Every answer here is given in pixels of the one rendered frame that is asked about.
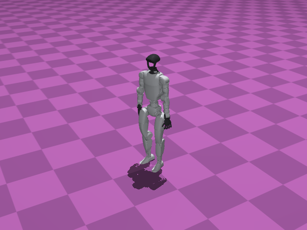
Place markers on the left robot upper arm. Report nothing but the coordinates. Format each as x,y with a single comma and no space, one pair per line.
164,80

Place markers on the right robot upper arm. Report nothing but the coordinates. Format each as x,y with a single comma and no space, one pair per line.
140,89

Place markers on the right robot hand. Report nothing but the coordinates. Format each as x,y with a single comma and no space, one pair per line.
139,108

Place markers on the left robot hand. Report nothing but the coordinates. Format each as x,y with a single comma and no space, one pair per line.
167,123

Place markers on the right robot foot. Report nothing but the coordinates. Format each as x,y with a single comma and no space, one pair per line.
146,159

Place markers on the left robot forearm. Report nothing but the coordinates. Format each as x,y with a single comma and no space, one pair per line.
166,107

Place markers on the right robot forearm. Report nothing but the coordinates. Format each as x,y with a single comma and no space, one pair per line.
139,99

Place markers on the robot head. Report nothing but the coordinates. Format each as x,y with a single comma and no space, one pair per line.
153,58

